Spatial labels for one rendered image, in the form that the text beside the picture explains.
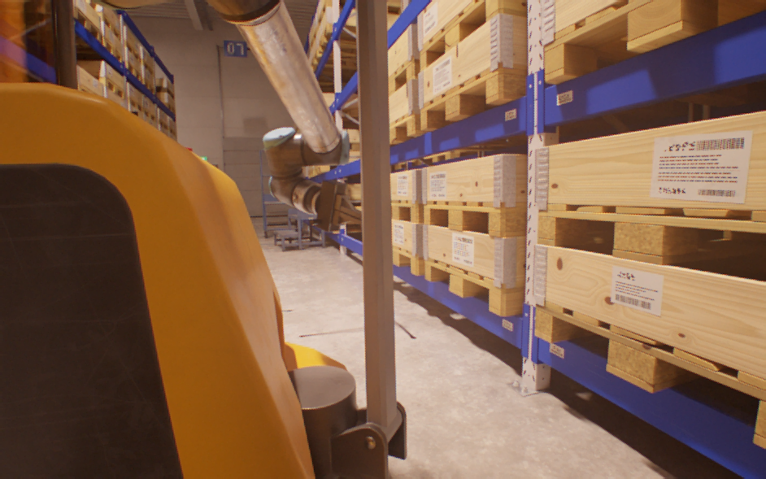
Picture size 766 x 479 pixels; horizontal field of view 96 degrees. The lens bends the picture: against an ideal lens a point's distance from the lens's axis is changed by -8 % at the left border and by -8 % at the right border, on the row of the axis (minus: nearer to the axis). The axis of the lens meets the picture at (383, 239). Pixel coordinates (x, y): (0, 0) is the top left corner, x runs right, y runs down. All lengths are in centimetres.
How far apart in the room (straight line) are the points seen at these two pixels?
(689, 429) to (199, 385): 118
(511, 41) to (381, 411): 146
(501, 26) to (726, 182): 104
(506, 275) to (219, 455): 141
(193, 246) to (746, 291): 100
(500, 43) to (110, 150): 154
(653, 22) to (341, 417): 117
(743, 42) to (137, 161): 114
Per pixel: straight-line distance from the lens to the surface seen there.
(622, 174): 119
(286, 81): 76
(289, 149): 104
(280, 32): 69
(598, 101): 136
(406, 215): 270
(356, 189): 529
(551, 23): 149
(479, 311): 194
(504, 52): 170
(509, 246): 162
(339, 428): 76
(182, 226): 30
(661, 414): 133
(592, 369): 145
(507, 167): 160
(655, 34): 122
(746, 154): 103
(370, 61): 62
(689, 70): 121
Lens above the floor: 81
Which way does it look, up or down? 7 degrees down
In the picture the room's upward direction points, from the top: 1 degrees counter-clockwise
